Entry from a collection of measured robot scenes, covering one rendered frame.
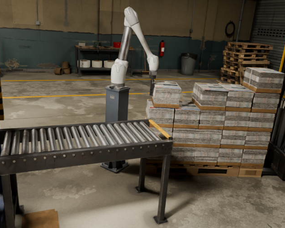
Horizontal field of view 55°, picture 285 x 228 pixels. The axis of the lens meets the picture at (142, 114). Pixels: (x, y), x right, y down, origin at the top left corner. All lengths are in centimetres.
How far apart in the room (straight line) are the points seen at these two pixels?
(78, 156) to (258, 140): 218
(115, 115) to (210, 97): 107
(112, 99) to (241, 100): 143
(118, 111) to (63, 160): 119
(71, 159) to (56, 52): 736
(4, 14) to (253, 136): 764
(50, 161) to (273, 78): 244
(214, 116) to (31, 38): 703
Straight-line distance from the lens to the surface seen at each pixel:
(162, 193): 249
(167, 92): 297
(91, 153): 205
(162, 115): 302
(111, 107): 308
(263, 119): 340
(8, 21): 917
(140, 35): 301
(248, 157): 353
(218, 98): 312
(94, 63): 889
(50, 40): 918
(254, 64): 946
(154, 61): 302
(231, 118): 324
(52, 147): 211
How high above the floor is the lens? 171
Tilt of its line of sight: 19 degrees down
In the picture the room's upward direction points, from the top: 4 degrees clockwise
